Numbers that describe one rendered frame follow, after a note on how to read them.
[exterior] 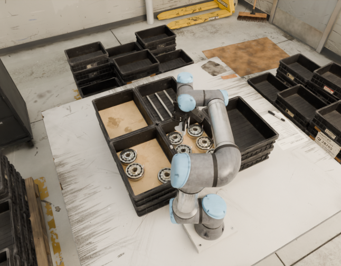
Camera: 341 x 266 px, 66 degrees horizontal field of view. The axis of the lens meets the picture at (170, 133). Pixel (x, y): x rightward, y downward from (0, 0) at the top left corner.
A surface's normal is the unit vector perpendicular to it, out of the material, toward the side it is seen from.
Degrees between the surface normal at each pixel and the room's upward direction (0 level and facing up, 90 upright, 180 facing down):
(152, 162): 0
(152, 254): 0
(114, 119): 0
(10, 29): 90
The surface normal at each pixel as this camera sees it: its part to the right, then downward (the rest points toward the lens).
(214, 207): 0.15, -0.70
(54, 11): 0.45, 0.66
